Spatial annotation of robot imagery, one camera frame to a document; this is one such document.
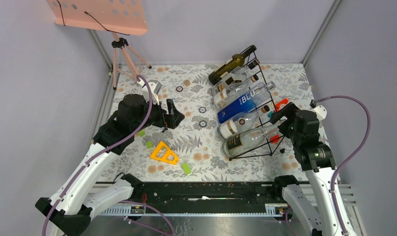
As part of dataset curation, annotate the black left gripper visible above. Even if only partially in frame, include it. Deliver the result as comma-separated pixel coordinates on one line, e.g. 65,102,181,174
132,94,185,133

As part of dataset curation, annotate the clear bottle black label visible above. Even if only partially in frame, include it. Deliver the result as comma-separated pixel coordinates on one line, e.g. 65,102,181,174
221,125,279,158

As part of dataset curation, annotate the clear bottle blue gold emblem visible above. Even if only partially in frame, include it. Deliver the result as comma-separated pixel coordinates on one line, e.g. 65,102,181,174
217,105,271,139

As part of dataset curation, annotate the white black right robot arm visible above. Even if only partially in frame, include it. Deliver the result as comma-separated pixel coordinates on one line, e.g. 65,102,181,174
269,102,356,236

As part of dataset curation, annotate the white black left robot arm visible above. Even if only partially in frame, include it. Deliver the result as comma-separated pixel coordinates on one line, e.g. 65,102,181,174
35,94,185,236

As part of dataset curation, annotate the red block near rack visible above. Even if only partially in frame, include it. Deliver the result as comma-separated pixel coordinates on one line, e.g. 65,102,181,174
269,134,281,143

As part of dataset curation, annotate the blue square glass bottle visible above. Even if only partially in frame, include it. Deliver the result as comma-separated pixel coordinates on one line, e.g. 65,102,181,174
216,81,276,124

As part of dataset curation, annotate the clear round bottle gold label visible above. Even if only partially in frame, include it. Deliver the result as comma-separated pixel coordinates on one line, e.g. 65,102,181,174
212,75,259,110

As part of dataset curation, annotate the clear square bottle black cap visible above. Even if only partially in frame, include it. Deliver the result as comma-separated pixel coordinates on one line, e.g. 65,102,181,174
211,59,260,95

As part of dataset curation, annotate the dark green wine bottle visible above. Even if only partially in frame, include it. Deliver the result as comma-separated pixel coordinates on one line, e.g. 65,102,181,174
208,45,257,85

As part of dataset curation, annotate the red arch block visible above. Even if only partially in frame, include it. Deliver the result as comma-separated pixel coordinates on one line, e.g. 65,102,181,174
275,98,289,112

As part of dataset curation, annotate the poker chip middle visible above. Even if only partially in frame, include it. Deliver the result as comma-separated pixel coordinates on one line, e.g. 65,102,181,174
198,107,206,114

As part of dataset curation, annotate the poker chip near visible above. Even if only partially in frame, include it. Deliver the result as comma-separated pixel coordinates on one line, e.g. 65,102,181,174
199,120,207,128

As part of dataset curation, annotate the wooden cube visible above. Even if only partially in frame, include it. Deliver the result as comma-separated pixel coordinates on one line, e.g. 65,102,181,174
184,80,191,87

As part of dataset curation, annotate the green flat block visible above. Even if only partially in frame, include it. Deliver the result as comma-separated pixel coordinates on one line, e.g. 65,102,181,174
182,163,191,175

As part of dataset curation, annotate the pink music stand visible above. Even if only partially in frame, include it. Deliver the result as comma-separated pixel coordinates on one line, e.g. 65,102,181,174
47,0,152,90

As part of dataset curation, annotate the black wire wine rack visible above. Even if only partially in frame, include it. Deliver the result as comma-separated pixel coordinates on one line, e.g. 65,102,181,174
213,69,282,160

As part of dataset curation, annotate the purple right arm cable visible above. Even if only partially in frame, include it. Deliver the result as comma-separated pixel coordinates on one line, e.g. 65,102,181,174
311,95,371,236

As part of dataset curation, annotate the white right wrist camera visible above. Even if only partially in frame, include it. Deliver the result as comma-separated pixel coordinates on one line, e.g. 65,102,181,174
310,99,327,121

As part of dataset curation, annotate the yellow triangle frame toy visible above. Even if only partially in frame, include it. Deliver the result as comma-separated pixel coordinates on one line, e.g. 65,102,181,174
150,141,179,165

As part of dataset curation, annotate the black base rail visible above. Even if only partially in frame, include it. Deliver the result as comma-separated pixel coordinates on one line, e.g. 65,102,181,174
112,180,312,215

